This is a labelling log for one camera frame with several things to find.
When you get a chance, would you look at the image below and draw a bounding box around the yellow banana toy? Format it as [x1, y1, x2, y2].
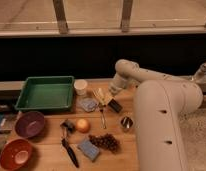
[93, 89, 106, 106]

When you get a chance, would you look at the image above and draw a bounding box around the purple bowl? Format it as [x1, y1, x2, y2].
[15, 111, 45, 139]

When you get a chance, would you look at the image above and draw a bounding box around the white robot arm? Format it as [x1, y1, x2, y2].
[109, 59, 206, 171]

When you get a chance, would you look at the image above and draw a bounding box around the black handled knife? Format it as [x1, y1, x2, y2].
[61, 138, 79, 168]

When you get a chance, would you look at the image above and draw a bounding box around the red bowl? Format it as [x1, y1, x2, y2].
[0, 139, 33, 171]

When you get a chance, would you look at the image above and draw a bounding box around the metal spoon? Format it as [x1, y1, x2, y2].
[99, 107, 106, 129]

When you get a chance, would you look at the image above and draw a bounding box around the white paper cup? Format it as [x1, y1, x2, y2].
[74, 79, 88, 96]

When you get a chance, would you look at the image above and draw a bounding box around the blue sponge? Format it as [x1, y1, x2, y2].
[78, 139, 100, 162]

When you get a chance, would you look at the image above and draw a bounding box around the bunch of dark grapes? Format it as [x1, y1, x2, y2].
[89, 134, 120, 153]

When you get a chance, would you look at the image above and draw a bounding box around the orange fruit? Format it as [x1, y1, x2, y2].
[76, 119, 90, 133]

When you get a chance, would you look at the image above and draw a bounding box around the black eraser block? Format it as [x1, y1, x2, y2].
[108, 99, 122, 113]

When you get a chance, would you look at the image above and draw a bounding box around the green plastic tray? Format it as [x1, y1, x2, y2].
[15, 76, 74, 111]

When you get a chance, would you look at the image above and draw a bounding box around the small black toy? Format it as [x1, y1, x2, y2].
[61, 120, 75, 133]

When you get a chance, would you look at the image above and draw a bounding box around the small metal cup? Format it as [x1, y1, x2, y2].
[120, 116, 133, 131]

